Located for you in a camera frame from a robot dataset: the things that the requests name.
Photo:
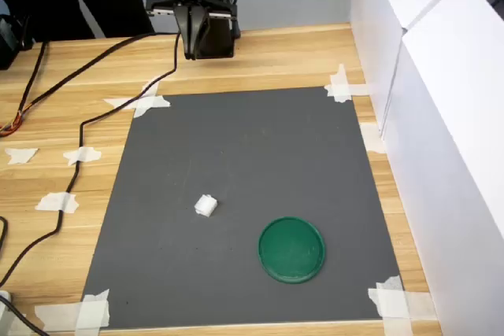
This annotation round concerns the small white plastic terminal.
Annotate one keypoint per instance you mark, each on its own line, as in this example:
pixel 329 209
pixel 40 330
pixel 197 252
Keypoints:
pixel 205 205

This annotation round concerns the round green lid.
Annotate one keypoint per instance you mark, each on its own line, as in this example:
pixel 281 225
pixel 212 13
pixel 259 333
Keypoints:
pixel 291 249

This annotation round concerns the white masking tape piece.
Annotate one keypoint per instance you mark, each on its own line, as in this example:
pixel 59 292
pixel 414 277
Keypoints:
pixel 19 155
pixel 393 304
pixel 84 155
pixel 55 202
pixel 374 139
pixel 153 103
pixel 340 90
pixel 90 310

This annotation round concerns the dark grey mat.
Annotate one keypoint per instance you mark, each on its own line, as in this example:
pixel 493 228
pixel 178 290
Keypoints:
pixel 236 155

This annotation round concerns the white partition board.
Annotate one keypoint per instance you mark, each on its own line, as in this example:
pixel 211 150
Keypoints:
pixel 378 17
pixel 453 155

